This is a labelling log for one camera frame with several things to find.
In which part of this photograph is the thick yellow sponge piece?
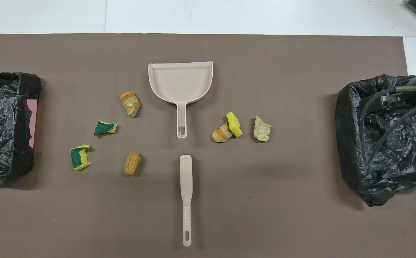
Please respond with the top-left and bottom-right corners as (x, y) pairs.
(226, 111), (243, 138)

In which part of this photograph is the small striped croissant piece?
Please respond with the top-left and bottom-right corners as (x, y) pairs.
(212, 123), (233, 143)

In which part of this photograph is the beige plastic dustpan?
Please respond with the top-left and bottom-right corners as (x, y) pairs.
(148, 61), (214, 139)

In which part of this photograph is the beige hand brush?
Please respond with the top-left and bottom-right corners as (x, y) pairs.
(179, 154), (193, 247)

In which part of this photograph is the long striped croissant piece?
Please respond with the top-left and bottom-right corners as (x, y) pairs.
(119, 91), (141, 118)

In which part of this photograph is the brown bread chunk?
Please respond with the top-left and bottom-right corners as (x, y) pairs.
(123, 151), (142, 176)

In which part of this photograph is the wedge green yellow sponge piece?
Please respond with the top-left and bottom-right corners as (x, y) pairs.
(94, 120), (118, 137)

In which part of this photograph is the notched green yellow sponge piece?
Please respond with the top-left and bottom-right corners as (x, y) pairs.
(70, 144), (92, 170)

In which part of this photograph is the black trash bag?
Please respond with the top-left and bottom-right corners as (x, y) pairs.
(0, 72), (42, 185)
(335, 74), (416, 207)

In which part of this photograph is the pink bin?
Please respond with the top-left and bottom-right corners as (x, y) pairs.
(27, 99), (38, 148)

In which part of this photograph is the brown table mat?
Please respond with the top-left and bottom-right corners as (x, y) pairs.
(0, 33), (416, 258)

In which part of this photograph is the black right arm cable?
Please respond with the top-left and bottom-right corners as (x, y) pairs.
(359, 85), (416, 169)

